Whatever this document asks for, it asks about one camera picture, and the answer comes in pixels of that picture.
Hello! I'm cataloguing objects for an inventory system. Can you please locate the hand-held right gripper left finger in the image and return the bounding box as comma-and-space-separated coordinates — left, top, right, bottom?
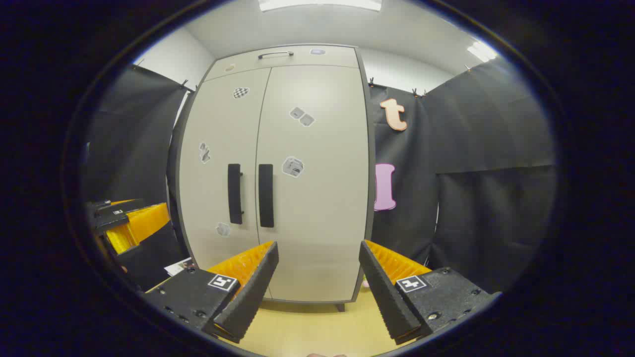
144, 241, 279, 344

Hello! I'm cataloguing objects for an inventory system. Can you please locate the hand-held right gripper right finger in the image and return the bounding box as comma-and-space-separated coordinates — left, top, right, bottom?
359, 240, 502, 346

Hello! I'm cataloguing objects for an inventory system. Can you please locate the grey double-door shoe cabinet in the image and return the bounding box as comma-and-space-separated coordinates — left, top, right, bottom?
166, 44, 376, 313

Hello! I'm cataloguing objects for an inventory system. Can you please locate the grey shoe cabinet door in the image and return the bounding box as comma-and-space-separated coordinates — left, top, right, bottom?
179, 68, 271, 299
255, 65, 370, 303

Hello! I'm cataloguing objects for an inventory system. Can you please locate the black door handle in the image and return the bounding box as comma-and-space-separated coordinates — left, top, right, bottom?
258, 164, 275, 228
227, 164, 244, 225

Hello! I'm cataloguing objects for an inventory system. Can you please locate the white booklet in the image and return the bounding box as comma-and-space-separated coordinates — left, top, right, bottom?
165, 257, 196, 277

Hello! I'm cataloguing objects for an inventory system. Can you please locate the black backdrop cloth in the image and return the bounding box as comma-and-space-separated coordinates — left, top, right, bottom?
82, 64, 194, 293
368, 57, 557, 293

